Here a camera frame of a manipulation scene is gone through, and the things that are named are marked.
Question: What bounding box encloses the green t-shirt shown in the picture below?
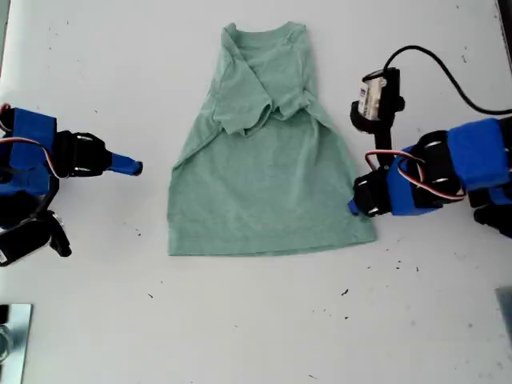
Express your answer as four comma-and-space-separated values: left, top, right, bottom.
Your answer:
166, 22, 379, 258

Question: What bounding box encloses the steel plate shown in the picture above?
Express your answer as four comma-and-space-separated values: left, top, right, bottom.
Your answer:
0, 302, 34, 384

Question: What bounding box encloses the black camera stalk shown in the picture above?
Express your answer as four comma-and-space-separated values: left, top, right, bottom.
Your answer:
39, 210, 74, 258
371, 119, 396, 171

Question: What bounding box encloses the red white servo wire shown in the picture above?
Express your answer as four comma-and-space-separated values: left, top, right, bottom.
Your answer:
364, 150, 467, 201
0, 137, 67, 180

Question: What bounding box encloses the black camera box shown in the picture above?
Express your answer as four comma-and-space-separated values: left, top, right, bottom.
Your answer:
0, 221, 52, 268
350, 66, 406, 134

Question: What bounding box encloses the black camera cable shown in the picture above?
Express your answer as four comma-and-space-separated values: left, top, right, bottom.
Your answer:
382, 45, 512, 114

